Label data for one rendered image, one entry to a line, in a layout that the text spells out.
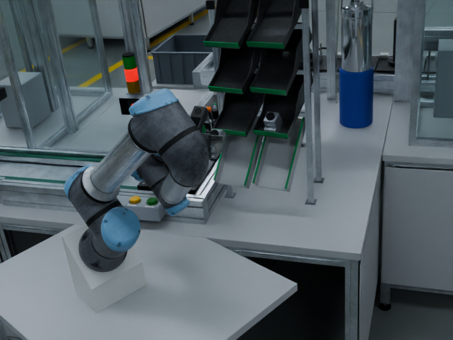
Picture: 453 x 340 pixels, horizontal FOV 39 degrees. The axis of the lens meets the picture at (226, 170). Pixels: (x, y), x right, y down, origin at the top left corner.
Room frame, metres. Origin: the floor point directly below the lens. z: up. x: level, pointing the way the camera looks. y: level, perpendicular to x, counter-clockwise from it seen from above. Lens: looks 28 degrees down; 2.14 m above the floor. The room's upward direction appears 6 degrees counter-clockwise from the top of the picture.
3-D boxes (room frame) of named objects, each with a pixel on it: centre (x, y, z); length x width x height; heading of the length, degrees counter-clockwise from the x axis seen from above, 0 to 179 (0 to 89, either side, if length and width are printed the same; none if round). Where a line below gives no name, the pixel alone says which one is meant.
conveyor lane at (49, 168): (2.35, 0.47, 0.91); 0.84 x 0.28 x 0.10; 70
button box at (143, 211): (2.05, 0.35, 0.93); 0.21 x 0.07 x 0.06; 70
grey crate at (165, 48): (4.36, 0.08, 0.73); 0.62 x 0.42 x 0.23; 70
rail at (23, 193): (2.18, 0.51, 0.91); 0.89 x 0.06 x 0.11; 70
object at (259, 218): (2.64, 0.04, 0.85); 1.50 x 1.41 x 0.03; 70
